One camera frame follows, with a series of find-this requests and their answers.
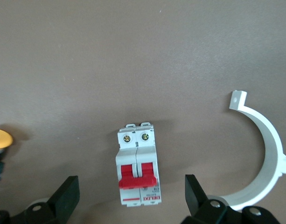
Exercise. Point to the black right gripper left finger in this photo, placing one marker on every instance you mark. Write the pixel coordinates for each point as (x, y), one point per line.
(61, 200)

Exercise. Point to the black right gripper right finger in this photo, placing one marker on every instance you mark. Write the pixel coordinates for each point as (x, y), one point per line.
(198, 205)

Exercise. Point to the white circuit breaker red switch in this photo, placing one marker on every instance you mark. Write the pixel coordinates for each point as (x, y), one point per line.
(138, 163)

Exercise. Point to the orange mushroom button blue block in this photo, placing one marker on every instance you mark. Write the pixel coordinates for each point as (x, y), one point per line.
(0, 140)

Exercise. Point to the small white curved clamp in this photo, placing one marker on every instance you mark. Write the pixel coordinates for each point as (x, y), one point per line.
(271, 144)

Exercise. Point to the brown table mat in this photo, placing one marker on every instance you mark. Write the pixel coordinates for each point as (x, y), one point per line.
(133, 58)

